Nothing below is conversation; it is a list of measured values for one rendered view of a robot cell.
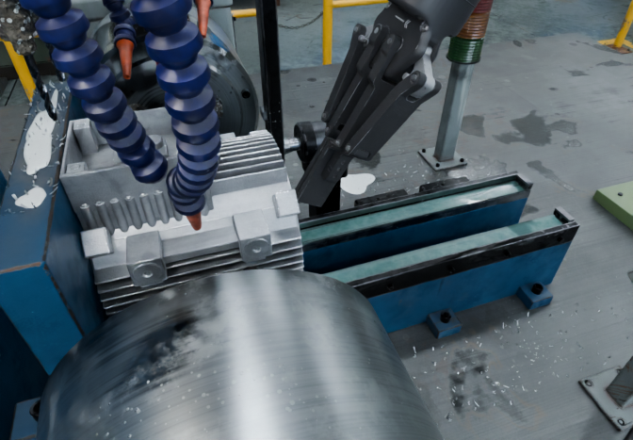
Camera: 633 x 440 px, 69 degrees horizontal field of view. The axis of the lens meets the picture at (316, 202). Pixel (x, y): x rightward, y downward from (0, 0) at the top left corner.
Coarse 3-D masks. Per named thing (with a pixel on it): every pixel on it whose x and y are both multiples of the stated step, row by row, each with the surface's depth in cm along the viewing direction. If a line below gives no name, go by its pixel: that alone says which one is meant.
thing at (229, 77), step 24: (216, 24) 73; (144, 48) 59; (216, 48) 62; (120, 72) 60; (144, 72) 60; (216, 72) 63; (240, 72) 65; (144, 96) 62; (216, 96) 65; (240, 96) 67; (240, 120) 69
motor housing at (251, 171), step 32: (224, 160) 47; (256, 160) 47; (224, 192) 46; (256, 192) 46; (160, 224) 44; (224, 224) 45; (288, 224) 47; (192, 256) 43; (224, 256) 45; (288, 256) 46; (128, 288) 43; (160, 288) 44
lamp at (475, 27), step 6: (486, 12) 79; (468, 18) 80; (474, 18) 79; (480, 18) 79; (486, 18) 80; (468, 24) 80; (474, 24) 80; (480, 24) 80; (486, 24) 81; (462, 30) 81; (468, 30) 81; (474, 30) 81; (480, 30) 81; (456, 36) 83; (462, 36) 82; (468, 36) 81; (474, 36) 81; (480, 36) 82
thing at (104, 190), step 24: (144, 120) 47; (168, 120) 48; (72, 144) 43; (96, 144) 46; (168, 144) 47; (96, 168) 44; (120, 168) 39; (168, 168) 41; (72, 192) 39; (96, 192) 40; (120, 192) 41; (144, 192) 41; (96, 216) 41; (120, 216) 42; (144, 216) 43; (168, 216) 44
